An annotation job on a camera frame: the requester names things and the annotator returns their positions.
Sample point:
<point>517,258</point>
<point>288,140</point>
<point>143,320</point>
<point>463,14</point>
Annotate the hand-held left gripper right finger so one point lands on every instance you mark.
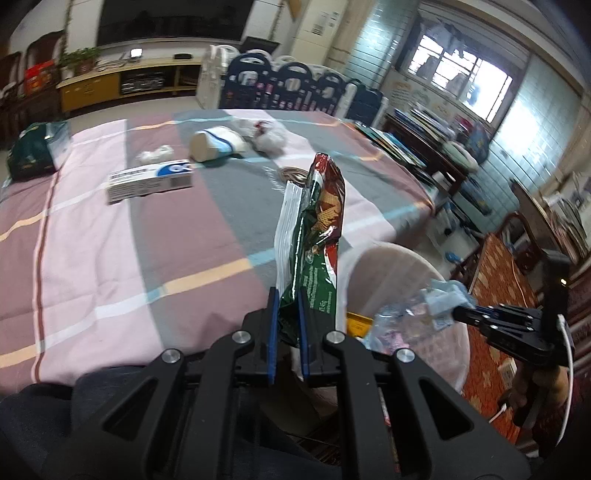
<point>304,332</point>

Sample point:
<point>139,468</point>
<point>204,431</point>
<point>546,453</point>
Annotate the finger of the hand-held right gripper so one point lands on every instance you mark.
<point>464,316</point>
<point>508,311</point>

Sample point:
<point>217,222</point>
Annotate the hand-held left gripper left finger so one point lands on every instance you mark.
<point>272,332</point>

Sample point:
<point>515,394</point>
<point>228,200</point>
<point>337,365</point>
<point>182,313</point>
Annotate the clear plastic wrapper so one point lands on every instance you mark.
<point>438,300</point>

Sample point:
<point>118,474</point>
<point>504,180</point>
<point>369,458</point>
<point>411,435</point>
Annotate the white plastic trash bin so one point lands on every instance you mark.
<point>397,277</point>

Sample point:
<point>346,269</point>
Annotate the green red snack wrapper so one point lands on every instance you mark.
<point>318,221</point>

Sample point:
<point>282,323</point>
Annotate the person's right hand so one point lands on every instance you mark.
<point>540,385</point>

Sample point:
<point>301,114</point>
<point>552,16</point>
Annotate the red patterned seat cushion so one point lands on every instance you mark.
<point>494,286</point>

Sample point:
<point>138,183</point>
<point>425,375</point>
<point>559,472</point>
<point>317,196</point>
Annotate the white power strip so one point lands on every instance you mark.
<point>509,370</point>

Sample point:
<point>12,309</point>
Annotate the yellow packet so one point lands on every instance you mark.
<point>359,325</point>

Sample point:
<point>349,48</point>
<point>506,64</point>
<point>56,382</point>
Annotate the checked pink grey tablecloth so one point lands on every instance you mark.
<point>115,258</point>

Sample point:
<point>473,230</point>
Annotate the low shelf with books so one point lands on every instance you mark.
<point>429,143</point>

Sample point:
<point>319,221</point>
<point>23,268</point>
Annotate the white blue paper cup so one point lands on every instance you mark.
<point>217,145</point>

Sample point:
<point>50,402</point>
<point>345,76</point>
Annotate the white medicine box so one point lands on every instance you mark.
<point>147,182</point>

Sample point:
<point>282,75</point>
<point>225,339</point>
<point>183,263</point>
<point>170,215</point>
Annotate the white plastic bag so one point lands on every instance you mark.
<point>270,136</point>

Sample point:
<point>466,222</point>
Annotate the crumpled white tissue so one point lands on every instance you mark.
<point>154,153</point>

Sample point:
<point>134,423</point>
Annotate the person's right leg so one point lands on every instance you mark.
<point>46,415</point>

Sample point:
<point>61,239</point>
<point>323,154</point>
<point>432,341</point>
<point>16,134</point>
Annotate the window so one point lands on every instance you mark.
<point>461,64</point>

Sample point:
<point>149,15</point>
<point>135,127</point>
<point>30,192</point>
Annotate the white plastic fence panel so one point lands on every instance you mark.
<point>212,76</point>

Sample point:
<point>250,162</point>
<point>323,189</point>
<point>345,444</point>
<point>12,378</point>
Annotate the small black device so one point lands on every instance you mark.
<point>182,56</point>

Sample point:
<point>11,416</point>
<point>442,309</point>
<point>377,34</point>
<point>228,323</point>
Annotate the dark green gift bag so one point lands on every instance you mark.
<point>34,147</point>

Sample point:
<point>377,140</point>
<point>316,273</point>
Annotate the wooden television cabinet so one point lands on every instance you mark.
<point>92,90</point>

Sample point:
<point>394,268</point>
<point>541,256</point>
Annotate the cream standing air conditioner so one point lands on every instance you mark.
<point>321,27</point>

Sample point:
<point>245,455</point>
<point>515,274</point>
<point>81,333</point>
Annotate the small desk screen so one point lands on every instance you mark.
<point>136,53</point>

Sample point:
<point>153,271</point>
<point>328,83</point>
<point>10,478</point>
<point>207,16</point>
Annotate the black flat television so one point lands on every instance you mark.
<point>175,21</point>

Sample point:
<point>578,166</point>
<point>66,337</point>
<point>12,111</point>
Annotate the potted green plant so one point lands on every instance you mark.
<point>81,60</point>

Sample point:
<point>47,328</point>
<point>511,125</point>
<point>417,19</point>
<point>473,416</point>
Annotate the orange gift box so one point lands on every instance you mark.
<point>40,78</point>

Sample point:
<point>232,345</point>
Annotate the dark wooden armchair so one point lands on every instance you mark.
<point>44,50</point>
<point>14,83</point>

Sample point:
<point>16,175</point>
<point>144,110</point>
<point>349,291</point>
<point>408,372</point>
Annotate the colourful wall chart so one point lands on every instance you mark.
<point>411,94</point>

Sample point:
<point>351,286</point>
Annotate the green wall vine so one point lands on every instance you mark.
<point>69,23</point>
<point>279,21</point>

